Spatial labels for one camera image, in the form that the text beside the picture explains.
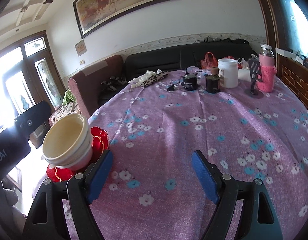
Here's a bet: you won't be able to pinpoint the green cloth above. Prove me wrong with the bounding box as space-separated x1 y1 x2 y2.
62 89 74 105

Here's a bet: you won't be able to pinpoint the black round jar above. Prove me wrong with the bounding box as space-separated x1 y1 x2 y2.
205 74 221 94

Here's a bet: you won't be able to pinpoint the white tissue roll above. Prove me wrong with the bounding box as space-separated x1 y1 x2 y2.
238 69 252 82

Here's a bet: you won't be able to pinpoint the leopard print pouch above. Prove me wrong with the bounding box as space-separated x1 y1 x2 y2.
140 71 169 88

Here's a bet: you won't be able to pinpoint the purple floral tablecloth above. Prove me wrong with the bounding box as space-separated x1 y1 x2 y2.
31 69 308 240

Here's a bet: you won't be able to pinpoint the brown armchair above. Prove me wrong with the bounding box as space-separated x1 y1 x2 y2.
68 54 124 119

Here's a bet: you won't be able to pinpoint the white plastic jar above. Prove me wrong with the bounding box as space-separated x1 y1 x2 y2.
217 58 239 89

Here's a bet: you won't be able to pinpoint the large red scalloped plate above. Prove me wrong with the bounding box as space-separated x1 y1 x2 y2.
46 126 110 182

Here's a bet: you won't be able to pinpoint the small red gold-rimmed plate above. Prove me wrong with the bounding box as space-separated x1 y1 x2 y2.
90 135 109 155

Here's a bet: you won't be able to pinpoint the pink sleeved bottle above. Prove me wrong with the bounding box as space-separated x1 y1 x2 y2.
256 44 277 92

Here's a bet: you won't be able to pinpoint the framed horse painting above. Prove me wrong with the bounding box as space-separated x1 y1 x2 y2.
73 0 181 39

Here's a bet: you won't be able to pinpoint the wooden glass door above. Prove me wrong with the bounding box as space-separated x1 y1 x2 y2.
0 30 67 150

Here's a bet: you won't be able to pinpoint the black leather sofa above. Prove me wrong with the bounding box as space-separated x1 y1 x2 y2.
98 41 259 105

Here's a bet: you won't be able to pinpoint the large white plastic bowl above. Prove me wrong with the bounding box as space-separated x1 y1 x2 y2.
49 145 93 172

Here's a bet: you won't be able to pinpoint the wooden cabinet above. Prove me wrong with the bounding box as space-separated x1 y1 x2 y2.
276 47 308 110

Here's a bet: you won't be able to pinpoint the brown wall plaque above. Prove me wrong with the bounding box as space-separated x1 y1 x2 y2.
74 39 88 57

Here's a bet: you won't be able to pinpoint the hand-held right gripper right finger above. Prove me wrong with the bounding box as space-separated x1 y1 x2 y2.
191 150 284 240

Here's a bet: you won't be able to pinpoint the brown patterned blanket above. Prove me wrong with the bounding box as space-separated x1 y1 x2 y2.
49 102 82 128

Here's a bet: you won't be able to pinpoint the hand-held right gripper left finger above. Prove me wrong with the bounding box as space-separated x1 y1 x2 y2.
23 149 114 240

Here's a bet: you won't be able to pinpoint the cream ribbed bowl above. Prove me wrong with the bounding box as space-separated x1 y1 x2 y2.
42 113 89 161

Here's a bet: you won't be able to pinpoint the white gloves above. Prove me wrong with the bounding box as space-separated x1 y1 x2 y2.
128 70 158 88

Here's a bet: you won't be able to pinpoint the black phone stand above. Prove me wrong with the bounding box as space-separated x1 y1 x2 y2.
245 57 264 98

